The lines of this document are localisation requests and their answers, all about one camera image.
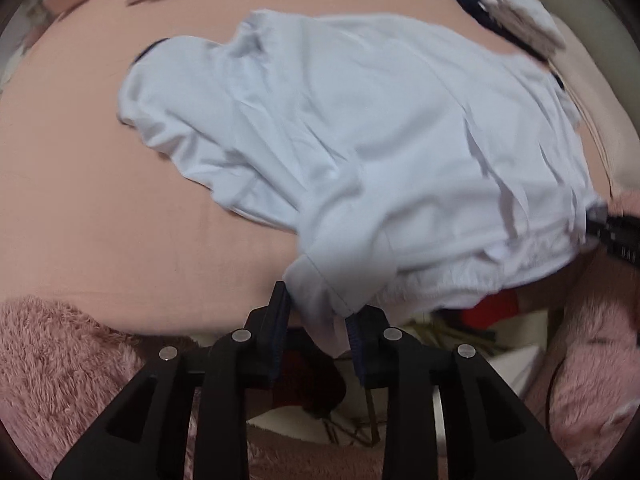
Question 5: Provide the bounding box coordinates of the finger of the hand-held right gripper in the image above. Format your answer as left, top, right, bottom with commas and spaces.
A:
583, 204, 614, 244

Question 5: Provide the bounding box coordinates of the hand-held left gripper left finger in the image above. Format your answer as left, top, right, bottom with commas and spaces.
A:
52, 281, 292, 480

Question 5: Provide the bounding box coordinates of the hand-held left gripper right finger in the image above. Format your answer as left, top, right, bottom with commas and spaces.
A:
344, 304, 571, 480

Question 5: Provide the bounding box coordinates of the white navy-trimmed t-shirt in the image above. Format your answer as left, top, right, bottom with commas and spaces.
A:
117, 9, 608, 357

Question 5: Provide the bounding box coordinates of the person's right forearm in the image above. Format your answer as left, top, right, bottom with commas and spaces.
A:
522, 195, 640, 480

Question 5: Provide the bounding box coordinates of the stack of folded clothes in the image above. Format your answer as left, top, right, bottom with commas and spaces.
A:
452, 0, 567, 57

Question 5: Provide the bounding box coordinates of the pile of crumpled clothes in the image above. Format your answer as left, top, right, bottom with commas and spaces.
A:
0, 0, 53, 88

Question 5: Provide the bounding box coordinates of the beige pillow blanket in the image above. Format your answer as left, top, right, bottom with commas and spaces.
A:
547, 12, 640, 203

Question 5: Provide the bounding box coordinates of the pink fluffy pajamas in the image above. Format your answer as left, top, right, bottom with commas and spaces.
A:
0, 296, 203, 480

